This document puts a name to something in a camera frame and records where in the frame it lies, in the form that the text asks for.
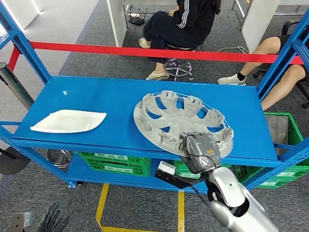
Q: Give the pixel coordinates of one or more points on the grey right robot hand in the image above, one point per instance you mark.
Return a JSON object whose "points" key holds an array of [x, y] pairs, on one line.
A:
{"points": [[203, 150]]}

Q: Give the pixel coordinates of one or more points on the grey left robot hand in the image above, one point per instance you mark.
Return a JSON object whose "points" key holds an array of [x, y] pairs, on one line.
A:
{"points": [[52, 219]]}

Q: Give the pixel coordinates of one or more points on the silver wheel hubcap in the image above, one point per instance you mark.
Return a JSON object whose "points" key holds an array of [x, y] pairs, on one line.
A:
{"points": [[169, 118]]}

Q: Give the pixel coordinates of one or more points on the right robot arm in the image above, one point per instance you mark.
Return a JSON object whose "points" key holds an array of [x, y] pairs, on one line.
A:
{"points": [[229, 189]]}

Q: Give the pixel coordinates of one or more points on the white plastic trim part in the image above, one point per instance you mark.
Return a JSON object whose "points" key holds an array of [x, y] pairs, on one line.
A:
{"points": [[67, 121]]}

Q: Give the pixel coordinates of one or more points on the blue metal shelf rack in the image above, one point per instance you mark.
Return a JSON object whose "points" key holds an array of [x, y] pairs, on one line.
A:
{"points": [[120, 102]]}

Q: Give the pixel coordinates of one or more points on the black round base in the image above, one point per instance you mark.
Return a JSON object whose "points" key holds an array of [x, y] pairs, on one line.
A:
{"points": [[12, 161]]}

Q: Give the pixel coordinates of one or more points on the chrome base stool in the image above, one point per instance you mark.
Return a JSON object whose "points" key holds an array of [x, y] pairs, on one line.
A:
{"points": [[178, 68]]}

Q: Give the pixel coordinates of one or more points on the grey flat sheet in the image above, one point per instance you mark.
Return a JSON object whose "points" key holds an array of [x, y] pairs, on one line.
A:
{"points": [[276, 134]]}

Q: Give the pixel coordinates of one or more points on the person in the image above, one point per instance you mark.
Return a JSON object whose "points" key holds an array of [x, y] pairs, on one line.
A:
{"points": [[277, 86], [183, 25]]}

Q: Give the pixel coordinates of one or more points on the red barrier belt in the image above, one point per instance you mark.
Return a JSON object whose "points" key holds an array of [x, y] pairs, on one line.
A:
{"points": [[145, 51]]}

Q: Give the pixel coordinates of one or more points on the white desk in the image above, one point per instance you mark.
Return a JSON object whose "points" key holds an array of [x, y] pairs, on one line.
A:
{"points": [[258, 22], [117, 19]]}

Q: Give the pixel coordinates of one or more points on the black office chair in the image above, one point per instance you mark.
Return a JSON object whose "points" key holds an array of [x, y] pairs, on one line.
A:
{"points": [[289, 27]]}

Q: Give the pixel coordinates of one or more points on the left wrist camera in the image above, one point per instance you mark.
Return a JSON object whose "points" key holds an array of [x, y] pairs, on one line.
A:
{"points": [[20, 222]]}

